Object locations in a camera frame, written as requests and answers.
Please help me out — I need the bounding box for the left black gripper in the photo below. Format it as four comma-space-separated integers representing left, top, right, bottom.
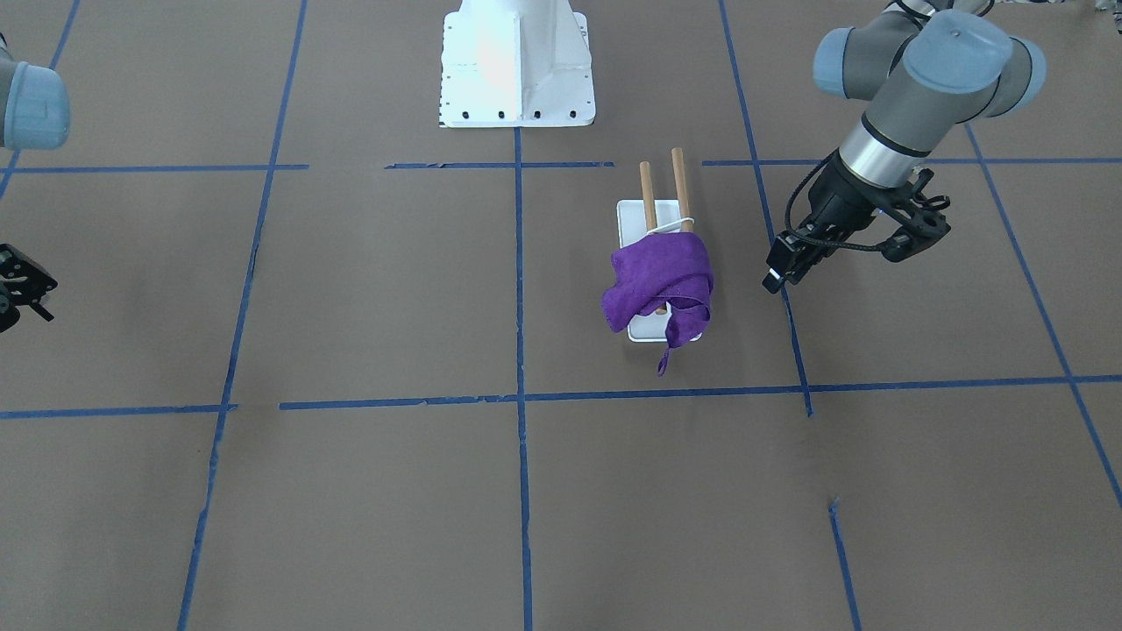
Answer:
762, 150, 895, 294

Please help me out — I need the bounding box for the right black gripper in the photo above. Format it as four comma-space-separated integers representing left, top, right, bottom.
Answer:
0, 244, 59, 333

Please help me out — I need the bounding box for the purple microfiber towel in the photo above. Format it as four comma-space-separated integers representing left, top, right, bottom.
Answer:
600, 232, 716, 377

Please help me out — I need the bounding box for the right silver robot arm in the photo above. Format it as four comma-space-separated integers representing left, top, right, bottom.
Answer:
1, 37, 71, 332

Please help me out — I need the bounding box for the short wooden rack bar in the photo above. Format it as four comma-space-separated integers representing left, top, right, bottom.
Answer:
640, 161, 657, 235

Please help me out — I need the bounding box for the tall wooden rack bar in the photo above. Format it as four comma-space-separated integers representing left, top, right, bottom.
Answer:
671, 146, 695, 234

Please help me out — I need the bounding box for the white rack base tray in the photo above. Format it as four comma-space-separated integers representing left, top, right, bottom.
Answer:
614, 199, 692, 344

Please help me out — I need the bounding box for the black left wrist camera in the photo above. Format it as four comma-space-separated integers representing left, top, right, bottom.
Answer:
877, 167, 951, 263

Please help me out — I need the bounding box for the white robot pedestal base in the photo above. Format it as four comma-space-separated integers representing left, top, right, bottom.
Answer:
438, 1, 597, 129

